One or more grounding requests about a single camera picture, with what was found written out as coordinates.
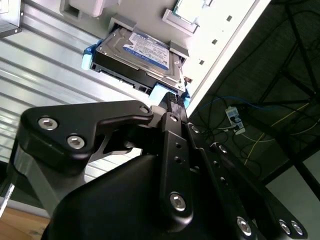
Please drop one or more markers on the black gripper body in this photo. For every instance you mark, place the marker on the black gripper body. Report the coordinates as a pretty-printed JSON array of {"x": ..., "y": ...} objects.
[{"x": 112, "y": 207}]

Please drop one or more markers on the hard disk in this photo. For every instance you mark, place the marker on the hard disk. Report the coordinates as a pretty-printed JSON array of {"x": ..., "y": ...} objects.
[{"x": 140, "y": 50}]

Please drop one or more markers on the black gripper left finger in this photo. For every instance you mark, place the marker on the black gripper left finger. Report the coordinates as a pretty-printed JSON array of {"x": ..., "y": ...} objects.
[{"x": 62, "y": 125}]

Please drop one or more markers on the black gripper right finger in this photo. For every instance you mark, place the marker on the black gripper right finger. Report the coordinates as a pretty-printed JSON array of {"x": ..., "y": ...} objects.
[{"x": 225, "y": 175}]

